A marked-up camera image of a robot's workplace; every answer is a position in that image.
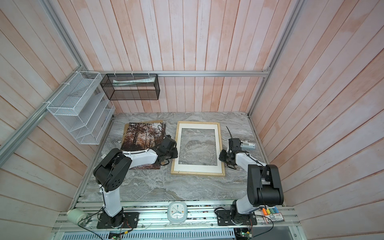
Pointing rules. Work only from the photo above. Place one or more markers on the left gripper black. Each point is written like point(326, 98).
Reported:
point(175, 149)

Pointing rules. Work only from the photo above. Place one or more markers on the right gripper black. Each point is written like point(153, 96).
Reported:
point(221, 156)

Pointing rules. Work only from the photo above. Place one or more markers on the white photo mat board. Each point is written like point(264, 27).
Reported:
point(198, 168)

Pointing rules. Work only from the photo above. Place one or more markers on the autumn forest photo print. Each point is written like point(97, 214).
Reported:
point(140, 137)

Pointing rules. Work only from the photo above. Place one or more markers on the light wooden picture frame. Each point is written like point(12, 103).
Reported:
point(198, 174)

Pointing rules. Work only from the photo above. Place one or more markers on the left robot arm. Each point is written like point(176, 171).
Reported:
point(112, 170)

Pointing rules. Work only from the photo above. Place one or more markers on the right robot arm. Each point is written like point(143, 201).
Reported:
point(264, 186)

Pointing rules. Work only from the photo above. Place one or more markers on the small white grey device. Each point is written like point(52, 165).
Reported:
point(246, 146)

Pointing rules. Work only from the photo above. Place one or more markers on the brown cardboard backing board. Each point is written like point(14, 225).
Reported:
point(146, 122)

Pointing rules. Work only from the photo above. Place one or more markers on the white desk clock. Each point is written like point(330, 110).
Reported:
point(177, 212)

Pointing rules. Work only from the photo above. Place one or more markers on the paper in black basket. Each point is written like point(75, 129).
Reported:
point(134, 82)

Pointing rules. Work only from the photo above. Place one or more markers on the pack of coloured highlighters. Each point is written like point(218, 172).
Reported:
point(272, 215)

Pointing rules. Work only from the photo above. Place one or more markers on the white tape roll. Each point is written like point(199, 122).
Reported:
point(77, 217)

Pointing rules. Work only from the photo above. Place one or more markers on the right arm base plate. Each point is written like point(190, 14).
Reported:
point(231, 218)

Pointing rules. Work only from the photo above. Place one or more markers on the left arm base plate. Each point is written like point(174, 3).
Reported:
point(121, 220)

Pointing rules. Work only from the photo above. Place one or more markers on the black wire mesh basket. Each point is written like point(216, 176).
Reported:
point(130, 93)

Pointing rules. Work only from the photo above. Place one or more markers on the white wire mesh shelf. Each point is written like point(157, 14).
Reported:
point(83, 112)

